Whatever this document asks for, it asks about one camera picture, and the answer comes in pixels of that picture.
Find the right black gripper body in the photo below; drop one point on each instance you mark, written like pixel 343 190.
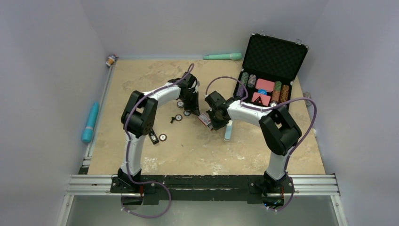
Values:
pixel 216 121

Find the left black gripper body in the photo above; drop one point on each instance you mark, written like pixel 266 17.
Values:
pixel 190 102

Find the red white staple box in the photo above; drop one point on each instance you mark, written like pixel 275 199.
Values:
pixel 204 118

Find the light blue stapler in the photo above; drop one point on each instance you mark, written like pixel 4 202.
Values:
pixel 228 131

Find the black stapler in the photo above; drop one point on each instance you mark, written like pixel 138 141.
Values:
pixel 153 137

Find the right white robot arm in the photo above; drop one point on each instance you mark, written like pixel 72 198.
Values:
pixel 280 131

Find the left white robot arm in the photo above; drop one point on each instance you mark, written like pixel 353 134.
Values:
pixel 139 115

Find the blue poker chip stack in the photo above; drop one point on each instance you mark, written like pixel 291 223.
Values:
pixel 180 104

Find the brown poker chip middle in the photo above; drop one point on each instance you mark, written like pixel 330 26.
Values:
pixel 178 117

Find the brown poker chip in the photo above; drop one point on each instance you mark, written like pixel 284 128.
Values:
pixel 178 117
pixel 163 137

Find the brown poker chip front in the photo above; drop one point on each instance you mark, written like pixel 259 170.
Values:
pixel 163 137

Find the mint green microphone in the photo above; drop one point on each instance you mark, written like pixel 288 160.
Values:
pixel 230 56

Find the black poker chip case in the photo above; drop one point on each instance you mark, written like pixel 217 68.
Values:
pixel 269 69

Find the small orange bottle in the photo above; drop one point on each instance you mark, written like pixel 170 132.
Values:
pixel 111 60

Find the blue cylindrical tube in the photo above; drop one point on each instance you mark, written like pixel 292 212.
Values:
pixel 88 131

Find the aluminium rail frame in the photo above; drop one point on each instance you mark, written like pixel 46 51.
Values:
pixel 307 185

